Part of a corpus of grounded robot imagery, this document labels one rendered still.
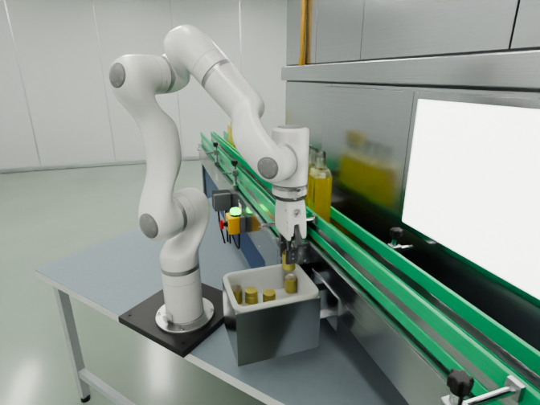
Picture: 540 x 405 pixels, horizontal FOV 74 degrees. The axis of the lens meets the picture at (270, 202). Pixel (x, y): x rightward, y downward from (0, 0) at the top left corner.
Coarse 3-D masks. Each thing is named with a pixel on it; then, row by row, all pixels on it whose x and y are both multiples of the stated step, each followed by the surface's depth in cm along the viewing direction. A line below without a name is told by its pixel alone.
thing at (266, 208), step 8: (208, 144) 230; (224, 160) 183; (224, 168) 185; (232, 168) 166; (232, 176) 168; (240, 176) 152; (240, 184) 155; (248, 184) 140; (248, 192) 143; (256, 192) 130; (256, 200) 132; (264, 200) 121; (256, 208) 132; (264, 208) 123; (272, 208) 114; (264, 216) 123; (272, 216) 116
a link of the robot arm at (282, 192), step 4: (272, 184) 84; (272, 188) 84; (276, 188) 82; (280, 188) 81; (284, 188) 81; (288, 188) 81; (292, 188) 81; (296, 188) 82; (300, 188) 82; (304, 188) 82; (272, 192) 84; (276, 192) 82; (280, 192) 82; (284, 192) 81; (288, 192) 81; (292, 192) 81; (296, 192) 82; (300, 192) 81; (304, 192) 83; (280, 196) 82; (284, 196) 82; (288, 196) 82; (292, 196) 82; (296, 196) 82; (300, 196) 84
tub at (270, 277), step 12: (276, 264) 103; (228, 276) 98; (240, 276) 99; (252, 276) 101; (264, 276) 102; (276, 276) 103; (300, 276) 100; (228, 288) 91; (264, 288) 103; (276, 288) 104; (300, 288) 100; (312, 288) 93; (276, 300) 87; (288, 300) 87; (300, 300) 88; (240, 312) 85
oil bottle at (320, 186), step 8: (320, 168) 107; (312, 176) 109; (320, 176) 106; (328, 176) 107; (312, 184) 109; (320, 184) 107; (328, 184) 108; (312, 192) 110; (320, 192) 108; (328, 192) 109; (312, 200) 111; (320, 200) 109; (328, 200) 110; (312, 208) 111; (320, 208) 110; (328, 208) 111; (320, 216) 111; (328, 216) 112
